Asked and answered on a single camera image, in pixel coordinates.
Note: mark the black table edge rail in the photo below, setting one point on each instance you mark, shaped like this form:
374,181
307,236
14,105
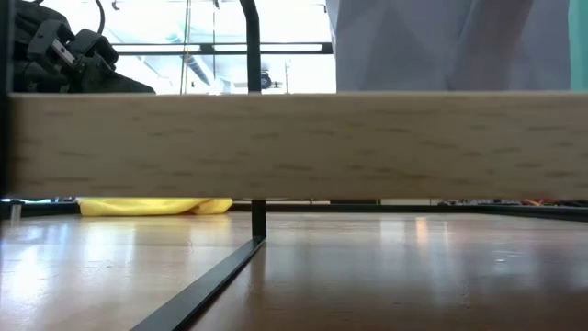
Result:
413,209

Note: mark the light wooden shelf board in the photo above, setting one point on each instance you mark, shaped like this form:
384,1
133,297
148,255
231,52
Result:
298,144

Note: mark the yellow cloth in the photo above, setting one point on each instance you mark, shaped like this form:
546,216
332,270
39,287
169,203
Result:
147,206

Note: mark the black overhead frame rail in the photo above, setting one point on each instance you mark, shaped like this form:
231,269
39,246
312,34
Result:
220,48

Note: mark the black metal shelf frame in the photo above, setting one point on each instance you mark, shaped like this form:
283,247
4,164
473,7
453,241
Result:
253,46

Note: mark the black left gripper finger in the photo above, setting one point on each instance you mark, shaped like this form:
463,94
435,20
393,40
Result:
119,85

